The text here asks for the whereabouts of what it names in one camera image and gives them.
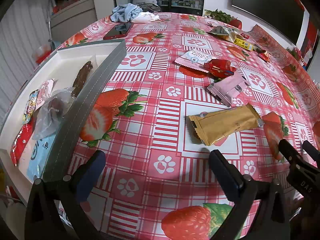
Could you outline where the pale pink snack packet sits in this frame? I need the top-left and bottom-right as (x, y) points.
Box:
(207, 73), (251, 107)

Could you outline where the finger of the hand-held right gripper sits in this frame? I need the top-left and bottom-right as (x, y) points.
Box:
(278, 139), (305, 173)
(302, 140), (320, 168)

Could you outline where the crumpled silver snack packet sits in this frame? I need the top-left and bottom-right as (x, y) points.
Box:
(207, 26), (241, 42)

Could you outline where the glossy red snack packet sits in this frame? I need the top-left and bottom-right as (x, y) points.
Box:
(203, 59), (237, 77)

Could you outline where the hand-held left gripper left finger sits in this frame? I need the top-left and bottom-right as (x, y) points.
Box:
(24, 150), (107, 240)

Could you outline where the pink cartoon print snack packet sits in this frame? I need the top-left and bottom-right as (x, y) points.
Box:
(22, 79), (55, 125)

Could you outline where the light blue snack packet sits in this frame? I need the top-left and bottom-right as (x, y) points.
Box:
(26, 134), (57, 183)

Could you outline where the red round object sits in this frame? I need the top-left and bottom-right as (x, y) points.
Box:
(229, 19), (243, 30)

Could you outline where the red plastic cup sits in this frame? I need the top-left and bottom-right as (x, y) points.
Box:
(32, 45), (52, 63)

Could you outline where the red snack packet white label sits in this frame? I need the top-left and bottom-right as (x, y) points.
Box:
(10, 123), (35, 167)

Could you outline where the gold snack packet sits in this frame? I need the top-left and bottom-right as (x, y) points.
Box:
(188, 103), (265, 147)

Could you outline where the clear snack packet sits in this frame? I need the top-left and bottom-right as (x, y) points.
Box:
(32, 87), (76, 141)

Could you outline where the brown snack packet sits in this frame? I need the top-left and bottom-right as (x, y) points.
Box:
(71, 61), (94, 98)

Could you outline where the white and pink snack packet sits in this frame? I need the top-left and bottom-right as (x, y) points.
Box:
(174, 49), (218, 73)

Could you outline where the white cloth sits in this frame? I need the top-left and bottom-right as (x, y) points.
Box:
(130, 12), (161, 23)

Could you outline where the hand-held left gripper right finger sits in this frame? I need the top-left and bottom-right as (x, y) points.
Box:
(209, 149), (292, 240)

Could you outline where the grey and white box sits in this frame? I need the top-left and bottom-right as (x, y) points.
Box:
(0, 39), (127, 205)

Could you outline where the black wall screen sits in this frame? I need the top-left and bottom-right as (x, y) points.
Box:
(231, 0), (305, 45)

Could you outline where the green leafy plant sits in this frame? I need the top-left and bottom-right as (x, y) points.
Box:
(204, 9), (234, 23)

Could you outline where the yellow snack packet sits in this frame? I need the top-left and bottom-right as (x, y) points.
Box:
(233, 38), (255, 50)

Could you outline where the white side cabinet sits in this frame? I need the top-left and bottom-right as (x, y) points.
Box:
(49, 0), (98, 44)

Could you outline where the strawberry print tablecloth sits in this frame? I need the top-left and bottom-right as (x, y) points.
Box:
(42, 11), (320, 240)

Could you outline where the light blue cloth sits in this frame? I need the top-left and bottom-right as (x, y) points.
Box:
(111, 3), (143, 23)

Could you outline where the red smartphone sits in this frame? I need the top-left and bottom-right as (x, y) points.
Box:
(102, 22), (133, 41)

